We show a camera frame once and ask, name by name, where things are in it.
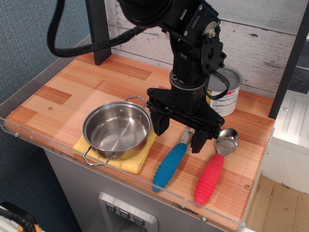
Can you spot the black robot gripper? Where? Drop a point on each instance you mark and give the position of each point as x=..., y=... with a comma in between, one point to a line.
x=185, y=103

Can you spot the blue handled fork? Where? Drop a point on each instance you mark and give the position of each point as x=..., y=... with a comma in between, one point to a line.
x=170, y=163

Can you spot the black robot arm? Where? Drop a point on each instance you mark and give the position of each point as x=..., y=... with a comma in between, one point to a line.
x=194, y=28

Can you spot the stainless steel pot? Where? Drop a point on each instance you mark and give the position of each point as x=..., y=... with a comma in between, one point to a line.
x=132, y=106

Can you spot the toy food can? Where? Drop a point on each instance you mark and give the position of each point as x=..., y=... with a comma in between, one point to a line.
x=227, y=104

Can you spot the yellow folded cloth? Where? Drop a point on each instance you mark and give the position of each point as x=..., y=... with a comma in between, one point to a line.
x=135, y=164

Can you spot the silver dispenser button panel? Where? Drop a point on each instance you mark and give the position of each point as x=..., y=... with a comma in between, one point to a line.
x=120, y=216

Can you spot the grey toy kitchen cabinet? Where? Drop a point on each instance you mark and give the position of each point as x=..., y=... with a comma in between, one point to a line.
x=82, y=185

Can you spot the white side cabinet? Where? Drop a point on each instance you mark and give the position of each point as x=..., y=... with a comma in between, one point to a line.
x=287, y=157

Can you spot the orange object at corner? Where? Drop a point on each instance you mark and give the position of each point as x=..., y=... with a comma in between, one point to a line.
x=38, y=228

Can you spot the red handled spoon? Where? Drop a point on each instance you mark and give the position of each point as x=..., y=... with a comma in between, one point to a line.
x=226, y=143

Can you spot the clear acrylic guard rail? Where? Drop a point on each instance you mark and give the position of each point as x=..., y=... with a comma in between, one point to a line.
x=51, y=116

